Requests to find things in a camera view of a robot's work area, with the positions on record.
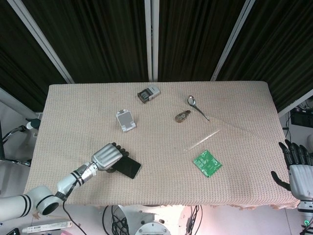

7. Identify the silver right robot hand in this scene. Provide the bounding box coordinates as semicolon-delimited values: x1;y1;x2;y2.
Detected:
270;139;313;202

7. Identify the black cable bundle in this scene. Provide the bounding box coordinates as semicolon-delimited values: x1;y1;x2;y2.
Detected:
102;205;130;235

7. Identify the clear wrapped plastic straw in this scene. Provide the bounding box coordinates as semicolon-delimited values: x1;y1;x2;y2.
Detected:
187;129;221;150

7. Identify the black electronic device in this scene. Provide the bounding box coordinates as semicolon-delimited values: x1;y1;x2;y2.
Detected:
290;109;313;128

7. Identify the black smartphone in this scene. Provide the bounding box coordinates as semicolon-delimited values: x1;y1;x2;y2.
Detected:
114;156;142;180

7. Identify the beige waffle tablecloth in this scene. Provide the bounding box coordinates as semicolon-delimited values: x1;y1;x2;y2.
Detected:
23;81;301;211

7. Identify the black curtain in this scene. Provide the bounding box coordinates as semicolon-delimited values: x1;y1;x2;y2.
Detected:
0;0;313;113

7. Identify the white labelled tube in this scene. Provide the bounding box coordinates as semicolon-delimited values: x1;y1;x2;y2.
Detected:
22;220;73;234

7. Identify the green tea packet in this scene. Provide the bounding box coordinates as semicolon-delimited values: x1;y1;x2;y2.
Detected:
193;149;224;179

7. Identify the brown correction tape dispenser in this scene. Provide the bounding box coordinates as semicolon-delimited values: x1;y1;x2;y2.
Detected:
175;110;192;123

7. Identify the metal spoon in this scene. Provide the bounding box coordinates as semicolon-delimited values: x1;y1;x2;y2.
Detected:
187;95;210;121

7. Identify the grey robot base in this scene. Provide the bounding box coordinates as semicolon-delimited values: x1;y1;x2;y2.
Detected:
134;205;172;235

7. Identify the white folding phone stand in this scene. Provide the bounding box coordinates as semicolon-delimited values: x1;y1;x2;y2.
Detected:
115;110;137;133

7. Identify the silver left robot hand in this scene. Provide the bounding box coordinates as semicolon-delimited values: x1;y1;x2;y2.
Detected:
90;142;130;174

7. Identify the white frame post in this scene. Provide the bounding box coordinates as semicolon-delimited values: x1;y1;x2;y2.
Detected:
144;0;160;83
210;0;255;81
6;0;75;84

